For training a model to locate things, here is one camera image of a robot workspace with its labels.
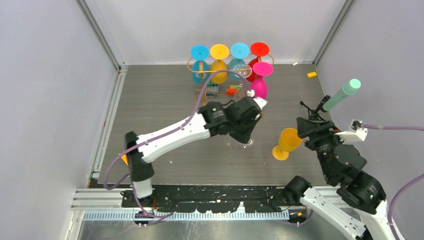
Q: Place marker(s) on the blue green toy bricks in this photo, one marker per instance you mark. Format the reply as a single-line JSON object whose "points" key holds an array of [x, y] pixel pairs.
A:
{"points": [[212, 89]]}

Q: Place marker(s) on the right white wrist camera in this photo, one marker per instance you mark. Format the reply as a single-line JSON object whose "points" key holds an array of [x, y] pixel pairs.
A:
{"points": [[355, 133]]}

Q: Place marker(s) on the gold wire glass rack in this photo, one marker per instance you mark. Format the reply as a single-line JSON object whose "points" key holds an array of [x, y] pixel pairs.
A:
{"points": [[206, 81]]}

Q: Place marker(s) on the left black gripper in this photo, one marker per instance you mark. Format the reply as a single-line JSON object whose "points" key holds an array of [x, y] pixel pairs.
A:
{"points": [[245, 138]]}

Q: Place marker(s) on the clear wine glass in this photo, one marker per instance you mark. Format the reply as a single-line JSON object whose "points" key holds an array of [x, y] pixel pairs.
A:
{"points": [[244, 70], [247, 145]]}

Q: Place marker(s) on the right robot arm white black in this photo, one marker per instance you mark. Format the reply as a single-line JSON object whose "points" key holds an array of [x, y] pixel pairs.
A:
{"points": [[342, 167]]}

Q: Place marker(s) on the yellow back wine glass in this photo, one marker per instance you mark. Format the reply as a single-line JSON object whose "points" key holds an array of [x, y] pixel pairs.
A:
{"points": [[219, 52]]}

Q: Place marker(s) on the yellow small block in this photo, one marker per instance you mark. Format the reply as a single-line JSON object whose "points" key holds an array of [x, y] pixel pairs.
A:
{"points": [[312, 74]]}

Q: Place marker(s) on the orange front wine glass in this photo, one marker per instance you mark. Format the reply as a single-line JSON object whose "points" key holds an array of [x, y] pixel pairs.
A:
{"points": [[287, 142]]}

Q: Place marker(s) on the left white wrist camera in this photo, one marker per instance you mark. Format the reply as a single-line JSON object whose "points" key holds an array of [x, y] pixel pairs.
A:
{"points": [[261, 102]]}

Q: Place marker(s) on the teal back wine glass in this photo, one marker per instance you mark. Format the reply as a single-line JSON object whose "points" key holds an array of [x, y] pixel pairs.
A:
{"points": [[238, 51]]}

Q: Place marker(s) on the red green toy bricks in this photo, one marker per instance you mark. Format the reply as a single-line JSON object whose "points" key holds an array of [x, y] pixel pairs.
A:
{"points": [[234, 90]]}

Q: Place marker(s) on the orange block on table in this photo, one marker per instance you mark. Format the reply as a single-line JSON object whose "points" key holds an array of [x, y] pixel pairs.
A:
{"points": [[124, 159]]}

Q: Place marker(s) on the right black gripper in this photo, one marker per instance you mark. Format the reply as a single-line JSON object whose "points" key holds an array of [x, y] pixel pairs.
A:
{"points": [[309, 127]]}

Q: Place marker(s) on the mint green cylinder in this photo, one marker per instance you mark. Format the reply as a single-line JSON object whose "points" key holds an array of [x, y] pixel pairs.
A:
{"points": [[348, 89]]}

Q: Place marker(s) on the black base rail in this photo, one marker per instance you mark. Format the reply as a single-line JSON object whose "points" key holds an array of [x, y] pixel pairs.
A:
{"points": [[187, 203]]}

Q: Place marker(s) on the blue back wine glass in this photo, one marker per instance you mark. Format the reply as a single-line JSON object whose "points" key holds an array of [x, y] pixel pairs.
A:
{"points": [[199, 53]]}

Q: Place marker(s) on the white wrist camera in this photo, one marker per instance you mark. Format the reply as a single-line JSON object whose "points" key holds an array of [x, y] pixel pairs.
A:
{"points": [[355, 133], [261, 102]]}

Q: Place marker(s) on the red back wine glass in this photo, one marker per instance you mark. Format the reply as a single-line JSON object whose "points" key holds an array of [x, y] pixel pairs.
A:
{"points": [[258, 49]]}

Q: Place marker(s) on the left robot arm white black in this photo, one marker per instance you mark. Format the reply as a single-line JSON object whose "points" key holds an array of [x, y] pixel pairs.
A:
{"points": [[206, 122]]}

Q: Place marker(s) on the magenta wine glass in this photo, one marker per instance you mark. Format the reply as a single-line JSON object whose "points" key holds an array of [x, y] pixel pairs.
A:
{"points": [[259, 86]]}

